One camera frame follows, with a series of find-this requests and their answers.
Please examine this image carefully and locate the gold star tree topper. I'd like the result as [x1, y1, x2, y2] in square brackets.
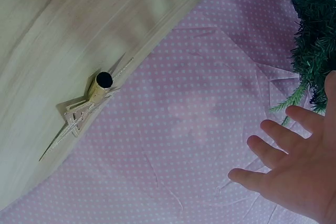
[39, 57, 134, 162]

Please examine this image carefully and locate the green artificial Christmas tree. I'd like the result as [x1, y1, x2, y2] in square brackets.
[265, 0, 336, 126]

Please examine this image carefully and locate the person's right hand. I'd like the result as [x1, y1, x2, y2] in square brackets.
[227, 70, 336, 224]

